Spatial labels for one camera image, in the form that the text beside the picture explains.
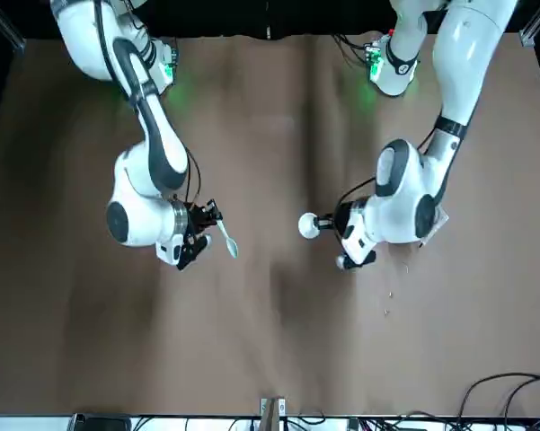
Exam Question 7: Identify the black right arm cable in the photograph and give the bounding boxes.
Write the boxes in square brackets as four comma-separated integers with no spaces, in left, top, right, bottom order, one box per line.
[92,0,204,215]

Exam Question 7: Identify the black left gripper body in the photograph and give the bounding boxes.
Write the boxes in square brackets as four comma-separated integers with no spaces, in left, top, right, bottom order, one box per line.
[332,198,359,241]

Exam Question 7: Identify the aluminium frame profile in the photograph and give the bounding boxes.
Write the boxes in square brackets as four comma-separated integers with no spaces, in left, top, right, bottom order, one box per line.
[0,0,27,54]
[518,15,539,48]

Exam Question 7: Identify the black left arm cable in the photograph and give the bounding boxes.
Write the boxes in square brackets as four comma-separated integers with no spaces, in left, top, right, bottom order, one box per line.
[333,31,439,212]

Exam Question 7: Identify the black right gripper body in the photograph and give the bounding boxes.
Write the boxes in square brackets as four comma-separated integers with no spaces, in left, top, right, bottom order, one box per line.
[185,202,211,244]

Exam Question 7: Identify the black desk cable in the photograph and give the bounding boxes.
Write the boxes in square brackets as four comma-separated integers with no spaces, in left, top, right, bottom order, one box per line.
[457,371,540,431]

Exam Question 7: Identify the small pale green spoon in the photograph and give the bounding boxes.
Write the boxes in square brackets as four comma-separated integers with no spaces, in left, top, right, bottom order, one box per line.
[214,218,240,260]

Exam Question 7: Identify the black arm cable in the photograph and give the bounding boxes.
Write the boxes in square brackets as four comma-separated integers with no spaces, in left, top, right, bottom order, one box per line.
[92,0,204,215]
[333,31,439,212]

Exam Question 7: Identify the aluminium frame post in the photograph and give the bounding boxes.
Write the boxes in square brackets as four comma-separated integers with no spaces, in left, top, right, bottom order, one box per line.
[258,396,288,431]

